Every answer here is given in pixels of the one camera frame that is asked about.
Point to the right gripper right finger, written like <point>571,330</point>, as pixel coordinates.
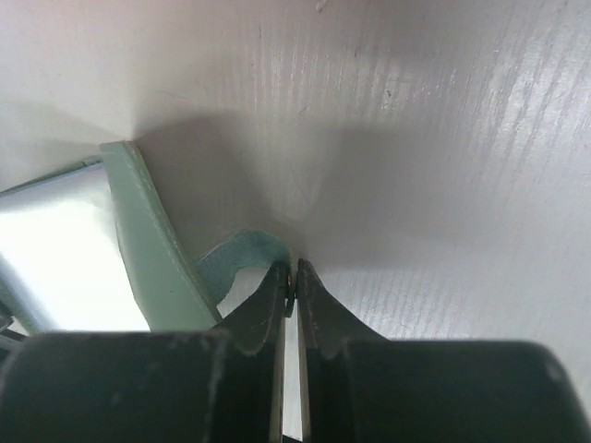
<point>357,386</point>

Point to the green leather card holder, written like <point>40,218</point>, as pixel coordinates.
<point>90,247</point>

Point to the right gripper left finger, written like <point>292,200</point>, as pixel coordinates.
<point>224,384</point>

